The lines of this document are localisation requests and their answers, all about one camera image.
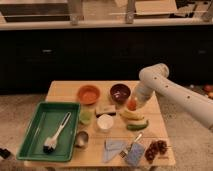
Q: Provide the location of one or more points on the dark maroon bowl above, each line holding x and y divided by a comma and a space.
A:
120, 93

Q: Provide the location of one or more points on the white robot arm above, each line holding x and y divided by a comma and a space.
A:
155, 79

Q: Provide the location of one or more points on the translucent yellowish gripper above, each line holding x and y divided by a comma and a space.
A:
140, 100

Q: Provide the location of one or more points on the green toy cucumber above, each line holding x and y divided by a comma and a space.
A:
133, 127

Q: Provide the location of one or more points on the orange plastic bowl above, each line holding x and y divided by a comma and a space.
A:
88, 94

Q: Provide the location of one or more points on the black low cabinet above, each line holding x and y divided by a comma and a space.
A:
31, 59

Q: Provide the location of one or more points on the orange red apple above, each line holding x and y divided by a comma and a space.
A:
131, 104

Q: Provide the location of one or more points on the white paper cup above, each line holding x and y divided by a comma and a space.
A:
105, 122

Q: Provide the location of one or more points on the blue folded cloth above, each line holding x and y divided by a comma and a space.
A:
112, 148

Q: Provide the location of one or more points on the white handled dish brush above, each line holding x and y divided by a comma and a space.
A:
51, 142

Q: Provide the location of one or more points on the green plastic tray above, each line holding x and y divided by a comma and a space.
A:
47, 118

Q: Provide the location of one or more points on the wooden table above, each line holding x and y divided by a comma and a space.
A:
66, 91

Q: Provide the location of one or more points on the dark red grape bunch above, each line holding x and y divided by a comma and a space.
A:
156, 147

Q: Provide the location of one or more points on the blue scouring pad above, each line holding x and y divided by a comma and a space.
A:
134, 154

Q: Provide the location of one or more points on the yellow toy banana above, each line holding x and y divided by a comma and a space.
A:
130, 115

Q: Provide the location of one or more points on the light green plastic cup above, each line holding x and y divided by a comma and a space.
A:
85, 117

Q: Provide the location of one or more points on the small metal cup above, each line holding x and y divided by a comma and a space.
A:
82, 139

